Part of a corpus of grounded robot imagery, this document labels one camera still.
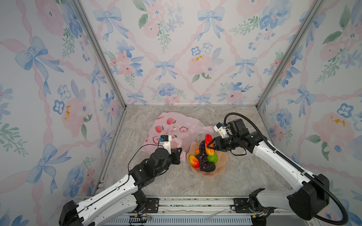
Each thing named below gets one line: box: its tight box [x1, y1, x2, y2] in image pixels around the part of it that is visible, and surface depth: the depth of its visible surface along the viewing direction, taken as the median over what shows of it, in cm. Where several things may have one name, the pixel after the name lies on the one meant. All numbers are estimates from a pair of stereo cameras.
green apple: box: [207, 152, 218, 164], surface depth 87 cm
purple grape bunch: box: [196, 140, 208, 172], surface depth 85 cm
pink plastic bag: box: [141, 111, 214, 162], surface depth 94 cm
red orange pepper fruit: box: [205, 133, 215, 157], surface depth 76 cm
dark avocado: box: [203, 161, 216, 173], surface depth 83 cm
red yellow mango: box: [188, 154, 200, 169], surface depth 84 cm
